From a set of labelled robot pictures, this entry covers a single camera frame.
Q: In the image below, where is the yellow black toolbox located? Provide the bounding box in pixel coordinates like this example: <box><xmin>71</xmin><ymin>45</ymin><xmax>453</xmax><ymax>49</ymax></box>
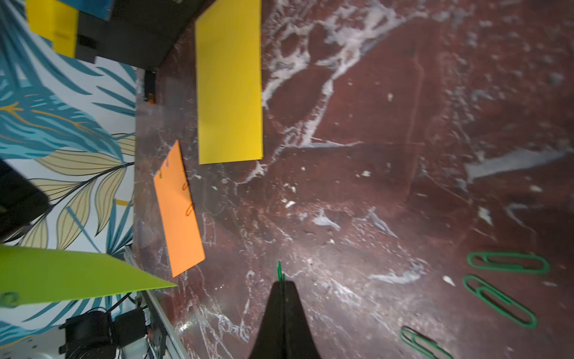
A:
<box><xmin>25</xmin><ymin>0</ymin><xmax>207</xmax><ymax>70</ymax></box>

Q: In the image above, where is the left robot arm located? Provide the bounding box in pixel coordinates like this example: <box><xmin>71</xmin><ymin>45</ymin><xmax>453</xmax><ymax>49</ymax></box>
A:
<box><xmin>1</xmin><ymin>155</ymin><xmax>135</xmax><ymax>349</ymax></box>

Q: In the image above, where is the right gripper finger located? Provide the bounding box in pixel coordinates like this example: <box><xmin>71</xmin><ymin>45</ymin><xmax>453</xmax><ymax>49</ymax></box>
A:
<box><xmin>250</xmin><ymin>281</ymin><xmax>321</xmax><ymax>359</ymax></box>

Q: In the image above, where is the lime green paper sheet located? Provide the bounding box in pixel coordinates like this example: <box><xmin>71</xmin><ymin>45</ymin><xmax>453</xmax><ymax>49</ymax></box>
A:
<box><xmin>1</xmin><ymin>245</ymin><xmax>175</xmax><ymax>308</ymax></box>

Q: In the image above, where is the yellow paper sheet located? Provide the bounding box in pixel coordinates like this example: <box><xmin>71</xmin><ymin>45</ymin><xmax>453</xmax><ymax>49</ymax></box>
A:
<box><xmin>194</xmin><ymin>0</ymin><xmax>263</xmax><ymax>165</ymax></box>

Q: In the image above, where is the orange paper sheet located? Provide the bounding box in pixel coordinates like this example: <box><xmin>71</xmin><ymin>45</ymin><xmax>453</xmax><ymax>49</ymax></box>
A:
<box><xmin>153</xmin><ymin>142</ymin><xmax>206</xmax><ymax>277</ymax></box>

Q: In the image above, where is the green paperclip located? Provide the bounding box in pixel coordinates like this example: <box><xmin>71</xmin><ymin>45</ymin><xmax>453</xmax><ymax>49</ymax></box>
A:
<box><xmin>462</xmin><ymin>275</ymin><xmax>539</xmax><ymax>329</ymax></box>
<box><xmin>399</xmin><ymin>326</ymin><xmax>454</xmax><ymax>359</ymax></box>
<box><xmin>277</xmin><ymin>261</ymin><xmax>286</xmax><ymax>282</ymax></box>
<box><xmin>466</xmin><ymin>251</ymin><xmax>550</xmax><ymax>275</ymax></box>

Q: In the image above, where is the aluminium front frame rail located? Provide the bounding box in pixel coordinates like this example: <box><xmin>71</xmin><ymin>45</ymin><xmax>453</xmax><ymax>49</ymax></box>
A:
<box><xmin>123</xmin><ymin>246</ymin><xmax>191</xmax><ymax>359</ymax></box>

